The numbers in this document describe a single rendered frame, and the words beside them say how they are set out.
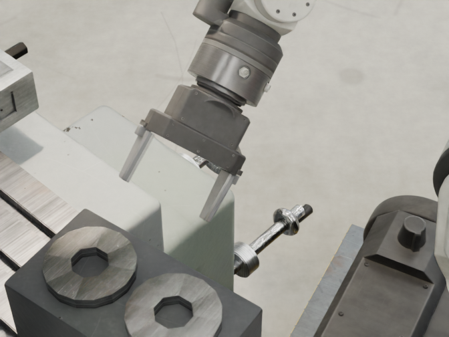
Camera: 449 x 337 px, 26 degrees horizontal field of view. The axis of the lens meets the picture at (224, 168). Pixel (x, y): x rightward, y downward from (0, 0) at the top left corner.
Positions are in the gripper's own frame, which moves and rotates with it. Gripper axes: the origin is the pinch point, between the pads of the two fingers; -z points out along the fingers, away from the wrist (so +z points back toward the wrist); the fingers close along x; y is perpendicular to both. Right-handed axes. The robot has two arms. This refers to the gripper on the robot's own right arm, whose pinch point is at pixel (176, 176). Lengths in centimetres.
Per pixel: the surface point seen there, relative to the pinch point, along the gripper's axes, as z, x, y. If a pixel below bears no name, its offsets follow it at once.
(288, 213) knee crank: 2, -39, -56
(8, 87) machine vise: -0.2, 17.8, -28.3
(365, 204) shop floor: 13, -84, -115
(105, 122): 1, -2, -57
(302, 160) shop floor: 16, -70, -132
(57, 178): -8.8, 5.3, -33.0
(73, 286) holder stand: -13.1, 9.1, 16.6
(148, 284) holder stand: -9.7, 3.3, 18.5
